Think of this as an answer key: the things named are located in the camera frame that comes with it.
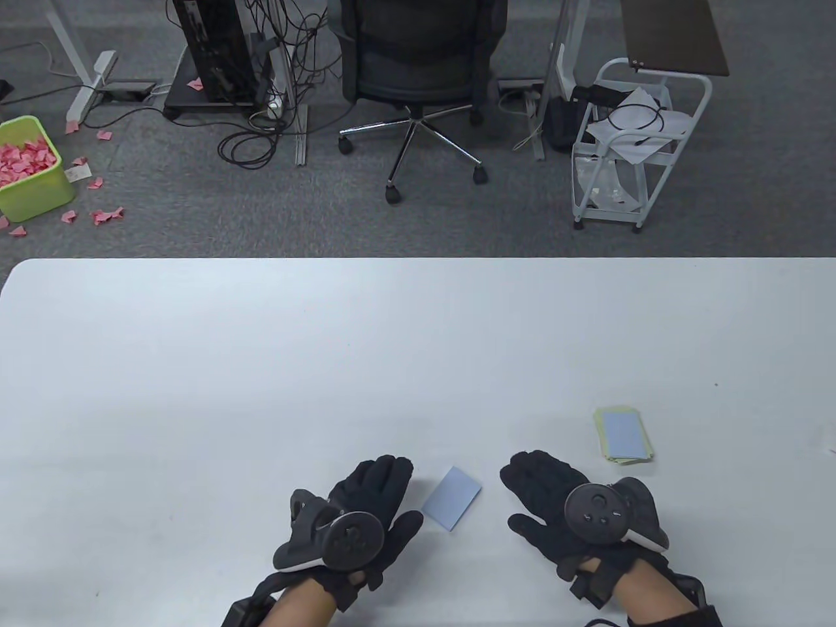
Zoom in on person's right hand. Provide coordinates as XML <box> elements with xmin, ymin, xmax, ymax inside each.
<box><xmin>500</xmin><ymin>450</ymin><xmax>668</xmax><ymax>598</ymax></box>

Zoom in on person's left hand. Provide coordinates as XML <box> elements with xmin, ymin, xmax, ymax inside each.
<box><xmin>313</xmin><ymin>455</ymin><xmax>424</xmax><ymax>613</ymax></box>

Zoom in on stack of torn sticky notes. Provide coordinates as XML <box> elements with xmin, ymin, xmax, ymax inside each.
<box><xmin>593</xmin><ymin>406</ymin><xmax>656</xmax><ymax>466</ymax></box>

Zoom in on person's right forearm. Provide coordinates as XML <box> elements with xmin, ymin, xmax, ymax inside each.
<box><xmin>614</xmin><ymin>562</ymin><xmax>696</xmax><ymax>621</ymax></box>

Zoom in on person's left forearm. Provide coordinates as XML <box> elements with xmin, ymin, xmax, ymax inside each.
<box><xmin>265</xmin><ymin>581</ymin><xmax>340</xmax><ymax>627</ymax></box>

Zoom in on grey right hand controller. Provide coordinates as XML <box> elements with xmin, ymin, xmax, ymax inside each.
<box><xmin>564</xmin><ymin>477</ymin><xmax>671</xmax><ymax>551</ymax></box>

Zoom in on grey hand controller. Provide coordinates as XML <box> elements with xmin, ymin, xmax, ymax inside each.
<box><xmin>564</xmin><ymin>477</ymin><xmax>671</xmax><ymax>551</ymax></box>
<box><xmin>272</xmin><ymin>489</ymin><xmax>385</xmax><ymax>573</ymax></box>

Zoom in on grey left hand controller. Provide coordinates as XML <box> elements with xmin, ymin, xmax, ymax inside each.
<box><xmin>272</xmin><ymin>489</ymin><xmax>385</xmax><ymax>573</ymax></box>

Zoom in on white metal utility cart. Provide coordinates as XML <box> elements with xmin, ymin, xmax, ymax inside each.
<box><xmin>571</xmin><ymin>57</ymin><xmax>713</xmax><ymax>234</ymax></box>

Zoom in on clear plastic bag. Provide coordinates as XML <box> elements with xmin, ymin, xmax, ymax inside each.
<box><xmin>575</xmin><ymin>157</ymin><xmax>644</xmax><ymax>213</ymax></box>

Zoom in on white paper sheets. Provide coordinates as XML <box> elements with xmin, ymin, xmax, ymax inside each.
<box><xmin>586</xmin><ymin>87</ymin><xmax>692</xmax><ymax>165</ymax></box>

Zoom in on white desk leg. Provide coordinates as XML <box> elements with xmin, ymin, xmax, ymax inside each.
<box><xmin>47</xmin><ymin>0</ymin><xmax>120</xmax><ymax>123</ymax></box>
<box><xmin>532</xmin><ymin>0</ymin><xmax>575</xmax><ymax>161</ymax></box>
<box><xmin>273</xmin><ymin>0</ymin><xmax>309</xmax><ymax>167</ymax></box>

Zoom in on black bag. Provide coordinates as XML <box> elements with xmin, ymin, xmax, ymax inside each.
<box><xmin>544</xmin><ymin>96</ymin><xmax>592</xmax><ymax>154</ymax></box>

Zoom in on scattered pink floor scraps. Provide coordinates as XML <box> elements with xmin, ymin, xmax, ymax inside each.
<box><xmin>0</xmin><ymin>120</ymin><xmax>125</xmax><ymax>237</ymax></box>

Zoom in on black device on cart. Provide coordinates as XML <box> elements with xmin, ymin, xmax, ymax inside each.
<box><xmin>571</xmin><ymin>84</ymin><xmax>624</xmax><ymax>105</ymax></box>

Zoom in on black office chair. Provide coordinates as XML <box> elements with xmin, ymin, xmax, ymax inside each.
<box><xmin>330</xmin><ymin>0</ymin><xmax>509</xmax><ymax>205</ymax></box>

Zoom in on black rolling computer stand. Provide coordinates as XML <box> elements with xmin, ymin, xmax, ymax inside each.
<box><xmin>162</xmin><ymin>46</ymin><xmax>262</xmax><ymax>121</ymax></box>

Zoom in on green plastic bin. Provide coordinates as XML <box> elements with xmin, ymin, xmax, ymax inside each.
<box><xmin>0</xmin><ymin>116</ymin><xmax>76</xmax><ymax>223</ymax></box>

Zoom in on dark grey power strip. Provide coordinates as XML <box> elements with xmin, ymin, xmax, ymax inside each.
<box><xmin>101</xmin><ymin>80</ymin><xmax>157</xmax><ymax>103</ymax></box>

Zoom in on dark brown board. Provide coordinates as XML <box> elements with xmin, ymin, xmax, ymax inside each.
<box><xmin>619</xmin><ymin>0</ymin><xmax>730</xmax><ymax>78</ymax></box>

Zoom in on black computer tower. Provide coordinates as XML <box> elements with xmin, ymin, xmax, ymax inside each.
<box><xmin>171</xmin><ymin>0</ymin><xmax>257</xmax><ymax>104</ymax></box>

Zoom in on pile of pink paper scraps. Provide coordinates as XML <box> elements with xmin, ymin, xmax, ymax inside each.
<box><xmin>0</xmin><ymin>136</ymin><xmax>58</xmax><ymax>185</ymax></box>

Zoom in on black cable on cart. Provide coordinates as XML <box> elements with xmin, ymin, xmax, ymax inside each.
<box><xmin>607</xmin><ymin>101</ymin><xmax>668</xmax><ymax>146</ymax></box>

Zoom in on bundle of black cables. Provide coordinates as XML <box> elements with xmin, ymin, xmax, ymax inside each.
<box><xmin>217</xmin><ymin>0</ymin><xmax>347</xmax><ymax>170</ymax></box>

